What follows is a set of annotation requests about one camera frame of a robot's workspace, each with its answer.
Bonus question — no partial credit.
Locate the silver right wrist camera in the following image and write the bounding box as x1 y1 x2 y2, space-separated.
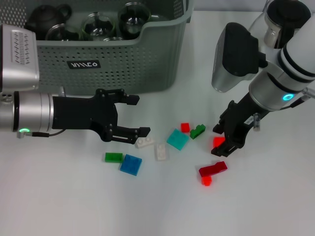
211 22 269 93

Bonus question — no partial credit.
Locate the dark red long brick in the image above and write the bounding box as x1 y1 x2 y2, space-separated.
198 161 228 178

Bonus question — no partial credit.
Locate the white two-stud brick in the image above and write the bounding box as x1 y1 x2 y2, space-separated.
154 143 170 162
134 136 156 149

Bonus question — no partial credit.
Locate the left gripper cable with plug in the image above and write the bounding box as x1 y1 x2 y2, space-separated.
16 87 67 139

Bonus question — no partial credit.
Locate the gripper cable with plug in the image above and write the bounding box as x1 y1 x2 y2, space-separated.
16 87 67 139
252 88 315 131

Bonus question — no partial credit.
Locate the orange-red wedge brick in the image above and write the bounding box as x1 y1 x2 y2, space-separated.
213 136 226 148

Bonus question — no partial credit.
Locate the right gripper cable with plug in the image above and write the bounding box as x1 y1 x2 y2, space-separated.
252 88 315 131

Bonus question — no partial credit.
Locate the green flat brick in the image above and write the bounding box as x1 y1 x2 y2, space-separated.
104 152 124 163

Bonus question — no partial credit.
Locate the teal square plate brick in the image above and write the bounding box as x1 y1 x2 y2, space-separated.
166 128 190 151

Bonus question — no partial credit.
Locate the green stepped brick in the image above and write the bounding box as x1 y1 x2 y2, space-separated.
189 124 206 140

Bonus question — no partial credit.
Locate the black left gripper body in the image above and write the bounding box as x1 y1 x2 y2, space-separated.
53 94 119 143

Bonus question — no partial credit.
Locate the grey-green perforated storage bin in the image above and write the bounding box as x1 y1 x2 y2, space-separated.
0 0 195 95

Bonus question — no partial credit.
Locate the blue square plate brick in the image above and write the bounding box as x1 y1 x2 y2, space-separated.
120 154 143 177

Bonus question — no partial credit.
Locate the glass teapot black handle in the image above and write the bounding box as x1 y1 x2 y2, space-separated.
247 0 313 50

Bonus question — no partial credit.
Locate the black clay teapot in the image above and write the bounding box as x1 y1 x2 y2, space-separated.
24 4 72 34

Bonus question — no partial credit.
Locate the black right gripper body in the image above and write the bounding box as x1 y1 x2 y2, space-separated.
218 92 269 149

